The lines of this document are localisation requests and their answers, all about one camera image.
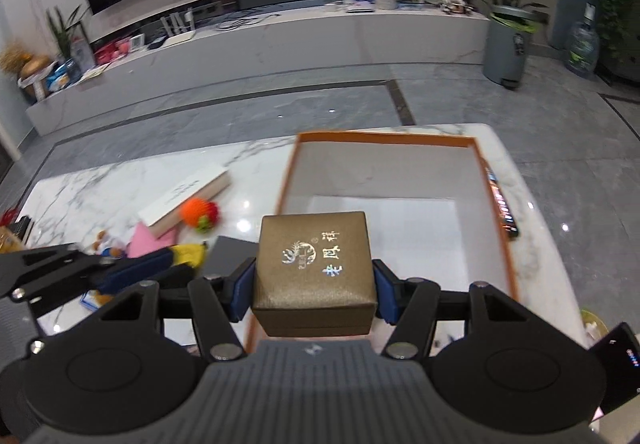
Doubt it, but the white glasses case box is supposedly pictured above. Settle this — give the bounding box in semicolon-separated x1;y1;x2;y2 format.
136;163;232;240

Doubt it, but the yellow tape measure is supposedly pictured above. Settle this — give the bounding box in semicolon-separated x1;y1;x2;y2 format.
170;244;207;270

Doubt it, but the water jug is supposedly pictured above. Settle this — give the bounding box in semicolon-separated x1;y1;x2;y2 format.
564;2;600;78

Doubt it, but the orange crochet ball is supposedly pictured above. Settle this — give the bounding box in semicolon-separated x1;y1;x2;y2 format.
179;197;220;233

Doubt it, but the smartphone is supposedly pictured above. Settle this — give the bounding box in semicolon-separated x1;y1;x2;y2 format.
484;163;520;241

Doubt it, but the raccoon plush toy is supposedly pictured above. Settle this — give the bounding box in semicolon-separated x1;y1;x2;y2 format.
89;230;126;258

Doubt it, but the orange storage box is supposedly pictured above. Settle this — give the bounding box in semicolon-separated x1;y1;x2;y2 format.
244;130;520;355

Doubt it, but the brown jewellery box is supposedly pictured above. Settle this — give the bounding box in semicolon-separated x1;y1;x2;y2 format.
252;211;378;338

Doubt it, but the white wifi router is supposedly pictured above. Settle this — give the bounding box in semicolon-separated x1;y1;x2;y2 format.
160;8;196;47

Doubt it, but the potted plant in vase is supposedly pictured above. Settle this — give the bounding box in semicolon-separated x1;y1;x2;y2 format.
46;4;96;73

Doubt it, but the pink wallet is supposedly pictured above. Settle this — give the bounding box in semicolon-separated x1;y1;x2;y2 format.
127;223;177;258

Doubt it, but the grey trash bin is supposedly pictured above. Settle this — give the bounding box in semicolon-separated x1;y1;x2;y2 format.
483;6;538;90

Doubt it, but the dark grey square box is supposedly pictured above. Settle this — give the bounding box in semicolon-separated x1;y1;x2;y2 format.
200;235;258;279

